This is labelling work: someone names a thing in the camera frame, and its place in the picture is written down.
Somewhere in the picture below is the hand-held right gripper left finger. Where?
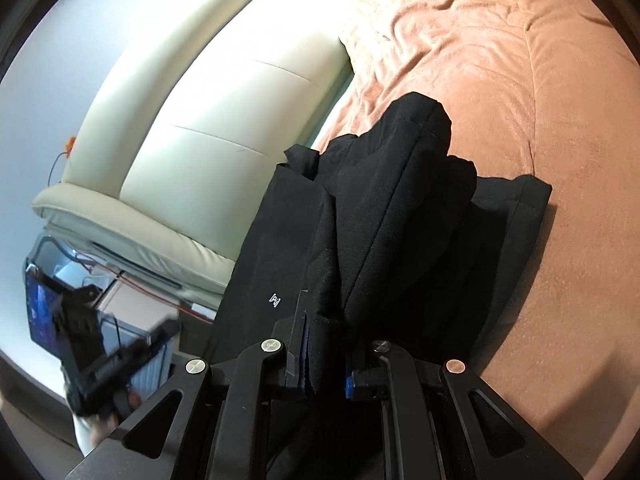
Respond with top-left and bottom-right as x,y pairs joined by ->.
65,289 -> 312,480

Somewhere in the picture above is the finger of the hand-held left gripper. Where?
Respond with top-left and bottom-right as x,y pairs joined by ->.
120,319 -> 182,361

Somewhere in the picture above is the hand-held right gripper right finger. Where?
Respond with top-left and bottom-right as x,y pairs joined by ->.
344,340 -> 585,480

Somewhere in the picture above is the black collared shirt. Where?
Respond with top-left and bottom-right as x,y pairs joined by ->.
207,92 -> 553,480

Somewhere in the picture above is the cream leather headboard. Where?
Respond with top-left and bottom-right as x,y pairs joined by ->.
32,0 -> 357,307

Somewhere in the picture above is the orange blanket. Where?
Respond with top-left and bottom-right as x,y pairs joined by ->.
310,0 -> 640,480

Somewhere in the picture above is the red cable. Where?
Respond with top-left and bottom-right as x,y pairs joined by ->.
75,252 -> 217,326

